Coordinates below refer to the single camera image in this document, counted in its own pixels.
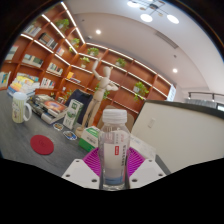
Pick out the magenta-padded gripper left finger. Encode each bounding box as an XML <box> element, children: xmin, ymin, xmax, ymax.
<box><xmin>61</xmin><ymin>147</ymin><xmax>102</xmax><ymax>190</ymax></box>

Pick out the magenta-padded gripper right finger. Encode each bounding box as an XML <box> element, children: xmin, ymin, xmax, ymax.
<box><xmin>127</xmin><ymin>147</ymin><xmax>167</xmax><ymax>190</ymax></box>

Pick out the clear plastic water bottle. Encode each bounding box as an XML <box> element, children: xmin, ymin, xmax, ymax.
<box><xmin>97</xmin><ymin>108</ymin><xmax>131</xmax><ymax>192</ymax></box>

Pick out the small green white box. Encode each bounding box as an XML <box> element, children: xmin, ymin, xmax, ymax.
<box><xmin>78</xmin><ymin>126</ymin><xmax>101</xmax><ymax>153</ymax></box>

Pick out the round printed sticker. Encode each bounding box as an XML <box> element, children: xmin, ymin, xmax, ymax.
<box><xmin>52</xmin><ymin>122</ymin><xmax>65</xmax><ymax>132</ymax></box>
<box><xmin>62</xmin><ymin>130</ymin><xmax>78</xmax><ymax>141</ymax></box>

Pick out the flat round red coaster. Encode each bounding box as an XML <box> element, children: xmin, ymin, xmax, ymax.
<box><xmin>30</xmin><ymin>134</ymin><xmax>55</xmax><ymax>156</ymax></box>

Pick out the tan upholstered chair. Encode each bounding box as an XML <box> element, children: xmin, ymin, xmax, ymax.
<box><xmin>96</xmin><ymin>104</ymin><xmax>136</xmax><ymax>133</ymax></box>

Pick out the white counter with dark top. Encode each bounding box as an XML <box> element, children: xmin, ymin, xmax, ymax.
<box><xmin>130</xmin><ymin>99</ymin><xmax>224</xmax><ymax>174</ymax></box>

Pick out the tall green white carton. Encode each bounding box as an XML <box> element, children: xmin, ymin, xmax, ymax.
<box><xmin>62</xmin><ymin>99</ymin><xmax>84</xmax><ymax>130</ymax></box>

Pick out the dark blue chair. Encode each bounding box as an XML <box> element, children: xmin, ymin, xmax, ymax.
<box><xmin>64</xmin><ymin>88</ymin><xmax>94</xmax><ymax>116</ymax></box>

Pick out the wooden artist mannequin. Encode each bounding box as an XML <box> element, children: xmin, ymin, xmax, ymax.
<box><xmin>75</xmin><ymin>57</ymin><xmax>119</xmax><ymax>138</ymax></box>

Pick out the yellow striped ceramic mug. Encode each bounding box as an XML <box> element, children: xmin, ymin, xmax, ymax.
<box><xmin>11</xmin><ymin>92</ymin><xmax>33</xmax><ymax>125</ymax></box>

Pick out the stack of colourful books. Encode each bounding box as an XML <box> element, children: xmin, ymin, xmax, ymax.
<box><xmin>7</xmin><ymin>73</ymin><xmax>41</xmax><ymax>98</ymax></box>

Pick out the wooden shelf unit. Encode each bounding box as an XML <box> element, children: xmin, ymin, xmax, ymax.
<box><xmin>0</xmin><ymin>1</ymin><xmax>173</xmax><ymax>126</ymax></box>

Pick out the ceiling air vent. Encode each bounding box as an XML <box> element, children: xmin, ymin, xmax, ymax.
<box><xmin>154</xmin><ymin>31</ymin><xmax>179</xmax><ymax>49</ymax></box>

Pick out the branched ceiling lamp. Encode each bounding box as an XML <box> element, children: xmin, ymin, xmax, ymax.
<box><xmin>126</xmin><ymin>0</ymin><xmax>180</xmax><ymax>25</ymax></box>

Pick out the white wall socket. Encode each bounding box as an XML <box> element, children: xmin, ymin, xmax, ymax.
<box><xmin>148</xmin><ymin>117</ymin><xmax>157</xmax><ymax>129</ymax></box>

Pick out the black curtain rail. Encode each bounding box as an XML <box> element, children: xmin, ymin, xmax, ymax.
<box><xmin>187</xmin><ymin>91</ymin><xmax>224</xmax><ymax>101</ymax></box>

